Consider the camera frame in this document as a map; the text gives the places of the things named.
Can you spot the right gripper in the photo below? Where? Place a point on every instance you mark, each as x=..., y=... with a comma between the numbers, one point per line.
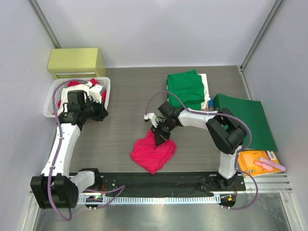
x=161, y=131

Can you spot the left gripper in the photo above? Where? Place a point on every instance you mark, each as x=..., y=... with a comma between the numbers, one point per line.
x=100, y=112

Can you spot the pink red t-shirt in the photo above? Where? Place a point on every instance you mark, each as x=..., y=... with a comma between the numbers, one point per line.
x=151, y=157

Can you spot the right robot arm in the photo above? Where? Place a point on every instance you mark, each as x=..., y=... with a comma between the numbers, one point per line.
x=227, y=133

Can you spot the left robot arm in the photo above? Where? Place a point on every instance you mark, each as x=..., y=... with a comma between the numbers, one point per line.
x=54, y=188

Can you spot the red t-shirt in basket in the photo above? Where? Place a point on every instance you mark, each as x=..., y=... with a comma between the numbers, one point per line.
x=72, y=83

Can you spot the white plastic laundry basket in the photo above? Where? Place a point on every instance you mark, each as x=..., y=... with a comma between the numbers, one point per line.
x=48, y=106

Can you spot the yellow-green box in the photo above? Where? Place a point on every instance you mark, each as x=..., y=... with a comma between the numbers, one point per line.
x=76, y=62

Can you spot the green binder folder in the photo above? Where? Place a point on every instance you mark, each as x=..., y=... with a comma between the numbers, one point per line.
x=252, y=113

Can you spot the pink highlighter pens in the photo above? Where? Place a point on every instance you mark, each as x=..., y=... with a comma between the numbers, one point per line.
x=268, y=164

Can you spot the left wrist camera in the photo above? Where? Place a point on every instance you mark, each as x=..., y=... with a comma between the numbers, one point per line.
x=97, y=91

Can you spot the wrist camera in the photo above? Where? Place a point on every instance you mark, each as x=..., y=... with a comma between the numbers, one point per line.
x=97, y=91
x=151, y=117

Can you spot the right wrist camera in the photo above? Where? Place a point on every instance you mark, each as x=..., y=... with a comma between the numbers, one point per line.
x=151, y=117

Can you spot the slotted cable duct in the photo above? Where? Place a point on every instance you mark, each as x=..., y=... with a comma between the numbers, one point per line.
x=96, y=200

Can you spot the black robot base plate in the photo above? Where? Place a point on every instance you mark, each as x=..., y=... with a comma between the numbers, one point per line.
x=167, y=184

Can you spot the left corner aluminium post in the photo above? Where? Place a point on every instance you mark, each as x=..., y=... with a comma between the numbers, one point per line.
x=44, y=23

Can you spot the corner aluminium post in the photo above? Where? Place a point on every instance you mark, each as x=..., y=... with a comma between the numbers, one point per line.
x=262, y=32
x=44, y=23

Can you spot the aluminium frame rail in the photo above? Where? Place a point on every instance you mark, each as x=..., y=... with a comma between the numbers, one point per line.
x=267, y=183

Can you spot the right corner aluminium post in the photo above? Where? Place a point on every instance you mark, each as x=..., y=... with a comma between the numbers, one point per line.
x=262, y=32

